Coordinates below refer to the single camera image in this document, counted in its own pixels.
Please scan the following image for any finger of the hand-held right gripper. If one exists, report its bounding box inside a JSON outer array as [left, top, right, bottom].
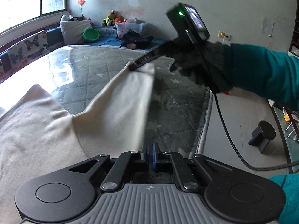
[[129, 41, 175, 72]]

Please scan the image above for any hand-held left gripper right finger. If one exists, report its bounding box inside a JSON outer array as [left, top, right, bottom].
[[152, 143, 234, 192]]

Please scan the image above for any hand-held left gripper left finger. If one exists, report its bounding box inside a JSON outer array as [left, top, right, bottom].
[[70, 142, 150, 192]]

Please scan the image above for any cream knit garment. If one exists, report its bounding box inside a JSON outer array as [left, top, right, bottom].
[[0, 62, 156, 216]]

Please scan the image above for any person's right forearm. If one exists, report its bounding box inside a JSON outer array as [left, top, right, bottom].
[[224, 43, 299, 111]]

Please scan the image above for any person's left forearm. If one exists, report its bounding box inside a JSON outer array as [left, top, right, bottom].
[[269, 174, 299, 224]]

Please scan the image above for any dark clothes pile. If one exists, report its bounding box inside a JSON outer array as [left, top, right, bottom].
[[120, 30, 154, 50]]

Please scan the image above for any person's right hand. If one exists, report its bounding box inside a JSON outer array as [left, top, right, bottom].
[[167, 41, 233, 92]]

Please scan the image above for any clear plastic storage box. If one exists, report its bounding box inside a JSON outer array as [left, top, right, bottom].
[[115, 18, 148, 36]]

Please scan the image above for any stuffed bear toy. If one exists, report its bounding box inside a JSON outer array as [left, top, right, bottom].
[[101, 10, 125, 27]]

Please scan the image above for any green plastic bowl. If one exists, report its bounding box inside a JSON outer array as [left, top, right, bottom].
[[83, 27, 101, 43]]

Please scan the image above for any grey pillow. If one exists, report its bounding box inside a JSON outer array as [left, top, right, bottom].
[[59, 19, 93, 45]]

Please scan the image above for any colourful pinwheel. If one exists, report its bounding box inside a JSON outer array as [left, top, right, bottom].
[[78, 0, 88, 20]]

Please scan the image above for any black and white plush toy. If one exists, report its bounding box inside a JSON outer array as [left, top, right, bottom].
[[61, 14, 79, 22]]

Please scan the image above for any blue sofa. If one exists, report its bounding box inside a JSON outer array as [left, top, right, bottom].
[[0, 23, 169, 84]]

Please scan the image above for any dark wooden shelf unit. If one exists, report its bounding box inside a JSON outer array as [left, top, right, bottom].
[[289, 11, 299, 57]]

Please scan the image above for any black stool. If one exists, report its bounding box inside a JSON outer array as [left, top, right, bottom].
[[248, 120, 276, 154]]

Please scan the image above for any butterfly print cushion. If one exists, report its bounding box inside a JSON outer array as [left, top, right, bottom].
[[7, 30, 49, 72], [0, 59, 6, 83]]

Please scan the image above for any window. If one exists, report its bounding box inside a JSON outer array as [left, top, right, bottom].
[[0, 0, 69, 29]]

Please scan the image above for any glass tv stand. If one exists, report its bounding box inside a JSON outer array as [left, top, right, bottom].
[[267, 98, 299, 146]]

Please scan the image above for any wall socket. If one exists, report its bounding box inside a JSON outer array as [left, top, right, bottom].
[[218, 30, 232, 40]]

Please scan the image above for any black cable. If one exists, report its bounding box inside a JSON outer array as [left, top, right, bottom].
[[214, 93, 299, 171]]

